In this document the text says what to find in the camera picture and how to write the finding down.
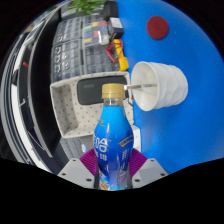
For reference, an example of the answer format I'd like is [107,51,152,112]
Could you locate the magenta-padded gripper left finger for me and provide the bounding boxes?
[57,148,100,190]

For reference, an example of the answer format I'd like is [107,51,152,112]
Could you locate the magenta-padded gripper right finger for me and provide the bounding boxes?
[126,148,169,190]

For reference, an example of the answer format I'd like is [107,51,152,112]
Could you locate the blue drink bottle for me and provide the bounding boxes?
[92,83,135,192]

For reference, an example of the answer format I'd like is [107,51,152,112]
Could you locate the dark grey flat box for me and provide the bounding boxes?
[59,136,88,161]

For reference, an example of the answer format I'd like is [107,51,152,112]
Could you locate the white cardboard box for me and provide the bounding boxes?
[131,124,143,153]

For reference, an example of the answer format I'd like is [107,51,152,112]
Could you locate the white perforated tray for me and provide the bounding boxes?
[49,71,134,139]

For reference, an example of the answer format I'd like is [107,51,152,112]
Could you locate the black zip case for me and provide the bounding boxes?
[76,78,129,106]

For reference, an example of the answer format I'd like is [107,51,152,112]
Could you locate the metal spoon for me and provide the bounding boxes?
[123,83,158,91]

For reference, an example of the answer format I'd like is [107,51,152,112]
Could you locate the white ribbed cup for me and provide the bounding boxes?
[130,60,189,112]

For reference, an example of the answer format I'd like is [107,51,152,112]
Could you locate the grey small-parts drawer cabinet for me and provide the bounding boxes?
[49,39,83,83]
[53,16,84,46]
[81,44,121,76]

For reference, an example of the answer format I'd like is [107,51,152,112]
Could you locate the yellow multimeter with leads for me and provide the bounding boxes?
[105,38,129,72]

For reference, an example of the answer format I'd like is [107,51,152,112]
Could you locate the drawer cabinet with coloured parts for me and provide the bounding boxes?
[81,14,111,47]

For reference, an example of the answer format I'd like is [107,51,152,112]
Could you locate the flat round red coaster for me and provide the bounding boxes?
[146,15,170,40]

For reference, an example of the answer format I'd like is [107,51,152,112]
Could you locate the black box with white label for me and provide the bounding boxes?
[107,17,125,38]

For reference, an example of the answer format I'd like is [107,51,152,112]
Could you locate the green potted plant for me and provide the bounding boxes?
[66,0,108,14]

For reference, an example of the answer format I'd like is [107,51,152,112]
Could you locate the dark grey wall shelf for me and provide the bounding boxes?
[9,13,64,158]

